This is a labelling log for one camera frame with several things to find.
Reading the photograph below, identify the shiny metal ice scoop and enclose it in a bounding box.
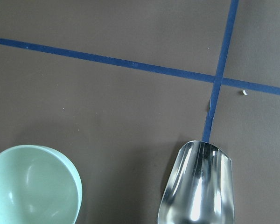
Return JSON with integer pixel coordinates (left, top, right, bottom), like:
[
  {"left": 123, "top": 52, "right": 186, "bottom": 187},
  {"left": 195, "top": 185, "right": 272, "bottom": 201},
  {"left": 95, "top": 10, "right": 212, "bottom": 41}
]
[{"left": 157, "top": 140, "right": 235, "bottom": 224}]

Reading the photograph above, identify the light green bowl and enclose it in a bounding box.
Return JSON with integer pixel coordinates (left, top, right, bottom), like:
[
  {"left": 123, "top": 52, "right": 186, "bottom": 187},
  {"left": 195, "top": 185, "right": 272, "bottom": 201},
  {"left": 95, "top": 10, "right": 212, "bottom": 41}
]
[{"left": 0, "top": 145, "right": 83, "bottom": 224}]

